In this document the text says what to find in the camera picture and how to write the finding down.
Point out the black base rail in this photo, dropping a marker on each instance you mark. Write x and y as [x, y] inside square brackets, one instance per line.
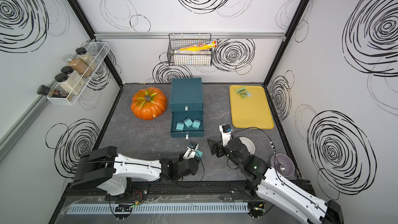
[235, 190]

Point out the spice jar white powder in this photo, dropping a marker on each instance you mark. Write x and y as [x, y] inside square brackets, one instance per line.
[70, 72]

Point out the white marker pen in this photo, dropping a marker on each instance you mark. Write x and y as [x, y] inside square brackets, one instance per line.
[273, 147]

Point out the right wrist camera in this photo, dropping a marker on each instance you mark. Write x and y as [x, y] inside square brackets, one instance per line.
[226, 133]

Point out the black wire basket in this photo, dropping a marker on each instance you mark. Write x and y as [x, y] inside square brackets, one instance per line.
[175, 56]

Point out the yellow tray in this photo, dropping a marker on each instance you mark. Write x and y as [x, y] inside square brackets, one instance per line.
[252, 111]

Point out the teal drawer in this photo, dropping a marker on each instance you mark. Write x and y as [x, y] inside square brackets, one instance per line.
[189, 132]

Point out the teal drawer cabinet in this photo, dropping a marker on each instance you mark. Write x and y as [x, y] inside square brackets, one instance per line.
[186, 95]

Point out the dark sauce bottle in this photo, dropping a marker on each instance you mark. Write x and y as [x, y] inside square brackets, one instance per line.
[51, 92]

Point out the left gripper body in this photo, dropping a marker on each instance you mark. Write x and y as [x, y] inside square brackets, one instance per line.
[195, 172]

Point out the purple cup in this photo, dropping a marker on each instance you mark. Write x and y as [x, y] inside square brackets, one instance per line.
[283, 164]

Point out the white bowl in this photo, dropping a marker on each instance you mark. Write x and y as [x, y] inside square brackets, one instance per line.
[249, 144]

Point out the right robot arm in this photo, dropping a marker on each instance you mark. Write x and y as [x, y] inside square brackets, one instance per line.
[266, 183]

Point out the yellow tube package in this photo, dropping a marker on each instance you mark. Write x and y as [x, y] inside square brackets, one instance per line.
[200, 47]

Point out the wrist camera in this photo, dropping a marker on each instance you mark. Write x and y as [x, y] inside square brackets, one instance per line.
[226, 133]
[191, 151]

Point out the teal plug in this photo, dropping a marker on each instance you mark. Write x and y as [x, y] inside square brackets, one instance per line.
[188, 122]
[198, 153]
[196, 124]
[180, 126]

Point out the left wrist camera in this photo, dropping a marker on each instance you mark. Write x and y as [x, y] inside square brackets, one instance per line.
[191, 151]

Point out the spice jar beige powder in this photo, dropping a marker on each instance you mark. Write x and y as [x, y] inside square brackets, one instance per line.
[86, 57]

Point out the grey cable duct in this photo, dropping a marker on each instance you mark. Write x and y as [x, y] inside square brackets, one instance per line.
[158, 208]

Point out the spice jar brown powder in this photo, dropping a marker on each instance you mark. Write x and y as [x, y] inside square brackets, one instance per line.
[79, 66]

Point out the orange pumpkin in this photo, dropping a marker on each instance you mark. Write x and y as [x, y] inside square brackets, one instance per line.
[148, 104]

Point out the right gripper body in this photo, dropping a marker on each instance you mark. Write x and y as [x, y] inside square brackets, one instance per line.
[221, 151]

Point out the spice jar cream powder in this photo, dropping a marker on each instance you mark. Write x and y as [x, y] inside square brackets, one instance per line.
[68, 84]

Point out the green snack packet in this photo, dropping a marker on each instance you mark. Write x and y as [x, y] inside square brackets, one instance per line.
[243, 92]

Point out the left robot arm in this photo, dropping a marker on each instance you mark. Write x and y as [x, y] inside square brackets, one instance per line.
[108, 170]

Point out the clear wall shelf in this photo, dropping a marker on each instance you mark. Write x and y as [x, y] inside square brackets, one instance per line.
[83, 78]

